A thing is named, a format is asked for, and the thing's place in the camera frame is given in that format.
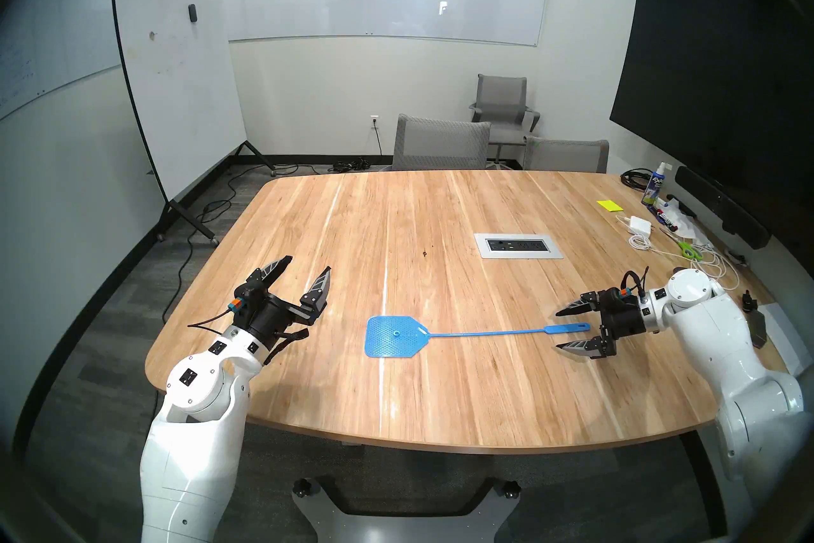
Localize grey mesh chair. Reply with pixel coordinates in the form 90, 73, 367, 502
523, 136, 610, 174
392, 114, 492, 171

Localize wall whiteboard with writing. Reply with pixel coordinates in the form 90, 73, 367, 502
0, 0, 195, 122

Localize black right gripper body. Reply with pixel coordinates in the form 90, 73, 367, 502
588, 297, 649, 359

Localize white mobile whiteboard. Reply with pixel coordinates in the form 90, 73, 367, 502
110, 0, 277, 247

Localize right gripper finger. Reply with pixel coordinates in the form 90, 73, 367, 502
555, 335, 605, 359
555, 292, 602, 318

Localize blue plastic fly swatter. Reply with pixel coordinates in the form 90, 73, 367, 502
364, 316, 591, 358

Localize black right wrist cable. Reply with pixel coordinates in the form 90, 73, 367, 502
620, 266, 651, 299

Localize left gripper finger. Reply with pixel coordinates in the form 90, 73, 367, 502
258, 255, 293, 289
301, 266, 333, 311

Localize black video soundbar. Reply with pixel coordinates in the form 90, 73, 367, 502
674, 165, 772, 250

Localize black wall television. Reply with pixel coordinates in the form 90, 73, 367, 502
609, 0, 814, 231

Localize white plastic bag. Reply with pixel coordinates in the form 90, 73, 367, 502
652, 196, 713, 247

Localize silver table power outlet box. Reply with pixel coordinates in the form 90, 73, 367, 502
474, 233, 565, 260

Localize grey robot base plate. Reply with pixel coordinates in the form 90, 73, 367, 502
293, 477, 522, 543

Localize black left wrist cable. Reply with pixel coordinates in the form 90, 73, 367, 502
188, 310, 236, 332

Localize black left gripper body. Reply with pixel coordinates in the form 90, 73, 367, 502
245, 292, 328, 358

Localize black table leg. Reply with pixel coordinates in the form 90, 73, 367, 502
684, 434, 729, 539

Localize whiteboard cleaner spray bottle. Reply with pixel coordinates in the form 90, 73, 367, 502
641, 161, 670, 206

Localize green handled scissors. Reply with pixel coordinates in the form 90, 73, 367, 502
660, 227, 705, 261

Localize white charging cable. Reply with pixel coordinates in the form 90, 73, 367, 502
616, 214, 742, 294

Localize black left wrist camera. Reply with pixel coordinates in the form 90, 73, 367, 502
229, 284, 265, 313

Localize grey office chair with armrests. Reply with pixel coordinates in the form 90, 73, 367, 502
469, 74, 541, 167

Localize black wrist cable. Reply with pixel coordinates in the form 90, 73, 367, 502
620, 266, 651, 299
188, 310, 236, 332

